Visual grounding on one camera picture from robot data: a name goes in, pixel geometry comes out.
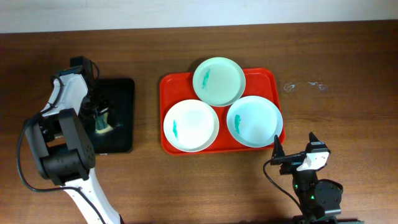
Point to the green stained sponge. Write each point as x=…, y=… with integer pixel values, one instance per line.
x=101, y=124

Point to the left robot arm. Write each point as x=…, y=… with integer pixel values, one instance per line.
x=62, y=150

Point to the black rectangular tray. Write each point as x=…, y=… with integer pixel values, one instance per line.
x=120, y=94

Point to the red plastic tray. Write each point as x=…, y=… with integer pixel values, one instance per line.
x=176, y=87

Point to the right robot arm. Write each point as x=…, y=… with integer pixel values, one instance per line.
x=318, y=199

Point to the light blue plate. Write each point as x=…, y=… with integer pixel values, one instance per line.
x=254, y=121

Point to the mint green plate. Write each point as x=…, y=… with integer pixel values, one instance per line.
x=219, y=81

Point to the white plate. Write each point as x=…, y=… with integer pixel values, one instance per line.
x=191, y=126

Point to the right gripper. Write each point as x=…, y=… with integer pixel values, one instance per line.
x=278, y=151

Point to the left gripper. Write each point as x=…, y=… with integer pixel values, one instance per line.
x=105, y=105

